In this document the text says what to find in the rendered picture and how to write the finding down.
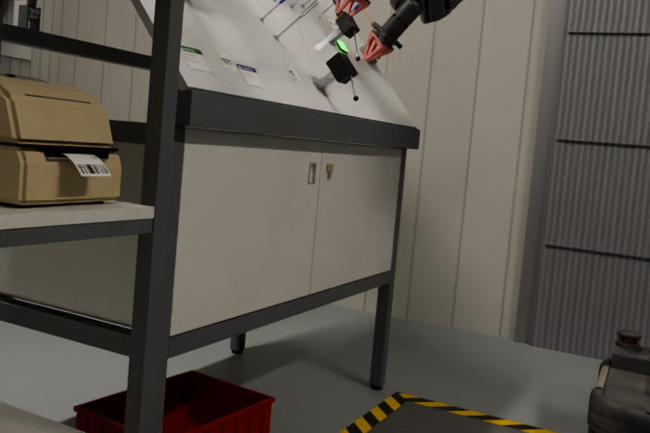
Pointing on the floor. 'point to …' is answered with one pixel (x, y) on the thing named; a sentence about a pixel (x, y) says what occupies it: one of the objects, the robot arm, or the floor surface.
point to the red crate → (187, 408)
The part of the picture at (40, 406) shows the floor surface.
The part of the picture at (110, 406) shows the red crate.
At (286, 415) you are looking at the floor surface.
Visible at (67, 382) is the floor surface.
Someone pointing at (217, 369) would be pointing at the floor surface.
